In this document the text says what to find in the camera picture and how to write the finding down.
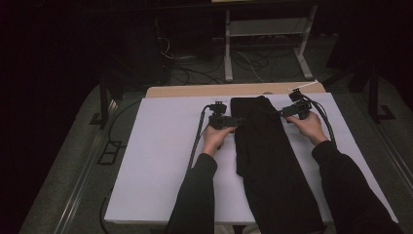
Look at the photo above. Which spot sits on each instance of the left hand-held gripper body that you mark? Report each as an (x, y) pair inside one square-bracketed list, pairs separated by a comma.
[(220, 122)]

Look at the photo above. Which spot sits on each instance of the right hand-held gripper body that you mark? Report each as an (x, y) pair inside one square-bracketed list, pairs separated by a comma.
[(298, 109)]

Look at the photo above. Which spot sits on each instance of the black pants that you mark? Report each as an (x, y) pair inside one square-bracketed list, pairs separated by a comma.
[(269, 162)]

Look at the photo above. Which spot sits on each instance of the person's left hand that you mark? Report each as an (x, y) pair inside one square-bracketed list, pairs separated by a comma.
[(214, 139)]

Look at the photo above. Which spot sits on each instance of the person's right hand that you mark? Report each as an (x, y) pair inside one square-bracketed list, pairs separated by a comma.
[(311, 128)]

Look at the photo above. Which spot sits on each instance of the wooden table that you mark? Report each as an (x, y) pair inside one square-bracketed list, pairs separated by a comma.
[(195, 90)]

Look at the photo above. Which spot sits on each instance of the white metal stand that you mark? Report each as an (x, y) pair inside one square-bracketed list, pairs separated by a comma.
[(228, 58)]

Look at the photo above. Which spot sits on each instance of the white foam board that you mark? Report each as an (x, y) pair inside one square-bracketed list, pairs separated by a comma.
[(162, 146)]

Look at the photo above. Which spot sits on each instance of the black metal stand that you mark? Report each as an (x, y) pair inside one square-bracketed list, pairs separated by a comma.
[(104, 104), (374, 97)]

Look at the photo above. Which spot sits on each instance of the metal floor rail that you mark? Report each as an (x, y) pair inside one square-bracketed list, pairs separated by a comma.
[(394, 156), (81, 182)]

